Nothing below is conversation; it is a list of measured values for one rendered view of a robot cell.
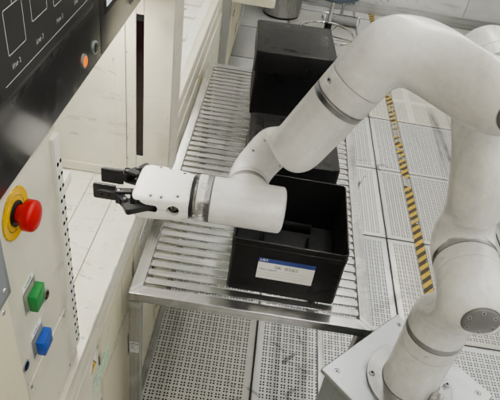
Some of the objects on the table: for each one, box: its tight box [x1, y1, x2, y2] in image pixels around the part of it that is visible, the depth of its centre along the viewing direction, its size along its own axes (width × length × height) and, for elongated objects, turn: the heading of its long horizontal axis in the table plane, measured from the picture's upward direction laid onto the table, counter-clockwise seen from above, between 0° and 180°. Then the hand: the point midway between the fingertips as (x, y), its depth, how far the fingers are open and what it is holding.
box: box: [249, 20, 337, 117], centre depth 212 cm, size 29×29×25 cm
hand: (108, 182), depth 99 cm, fingers open, 4 cm apart
